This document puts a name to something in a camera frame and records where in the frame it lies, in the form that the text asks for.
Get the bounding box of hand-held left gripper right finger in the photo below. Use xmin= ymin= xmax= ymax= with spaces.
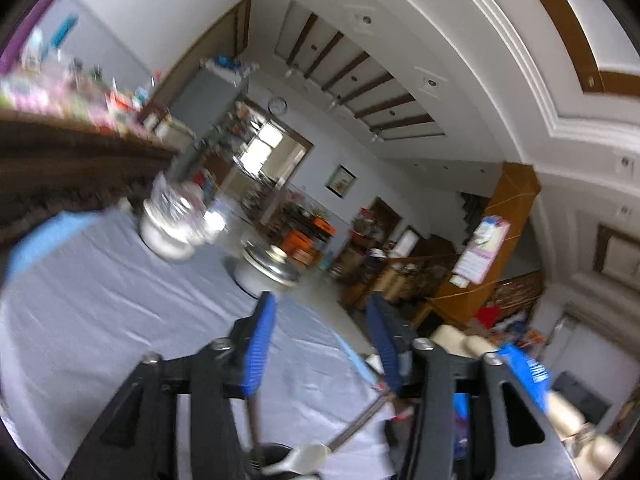
xmin=366 ymin=292 xmax=583 ymax=480

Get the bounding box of wooden pillar cabinet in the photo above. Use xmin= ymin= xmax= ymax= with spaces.
xmin=430 ymin=162 xmax=543 ymax=328

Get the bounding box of row of colourful packages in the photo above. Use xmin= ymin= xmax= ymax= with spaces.
xmin=0 ymin=55 xmax=171 ymax=136

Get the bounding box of dark wooden sideboard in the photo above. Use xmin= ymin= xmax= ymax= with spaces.
xmin=0 ymin=110 xmax=186 ymax=246

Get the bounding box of blue table cover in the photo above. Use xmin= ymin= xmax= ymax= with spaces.
xmin=7 ymin=210 xmax=106 ymax=273

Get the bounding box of wall calendar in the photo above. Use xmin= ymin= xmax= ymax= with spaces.
xmin=450 ymin=215 xmax=511 ymax=288

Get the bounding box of beige armchair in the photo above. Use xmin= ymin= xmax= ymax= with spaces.
xmin=432 ymin=325 xmax=626 ymax=480

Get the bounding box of steel pot with lid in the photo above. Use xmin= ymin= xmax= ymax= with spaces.
xmin=225 ymin=240 xmax=301 ymax=297

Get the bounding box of black utensil holder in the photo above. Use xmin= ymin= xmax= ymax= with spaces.
xmin=247 ymin=442 xmax=321 ymax=480

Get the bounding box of grey table cloth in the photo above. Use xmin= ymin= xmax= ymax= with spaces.
xmin=0 ymin=205 xmax=396 ymax=480

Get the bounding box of metal spoon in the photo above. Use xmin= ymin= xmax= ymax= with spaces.
xmin=262 ymin=392 xmax=393 ymax=477

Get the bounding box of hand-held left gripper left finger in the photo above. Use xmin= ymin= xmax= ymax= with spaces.
xmin=62 ymin=291 xmax=277 ymax=480

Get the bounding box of framed wall picture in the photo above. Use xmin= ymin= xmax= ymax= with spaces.
xmin=326 ymin=164 xmax=357 ymax=197

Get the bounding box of grey refrigerator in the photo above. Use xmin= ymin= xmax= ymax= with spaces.
xmin=167 ymin=65 xmax=251 ymax=161

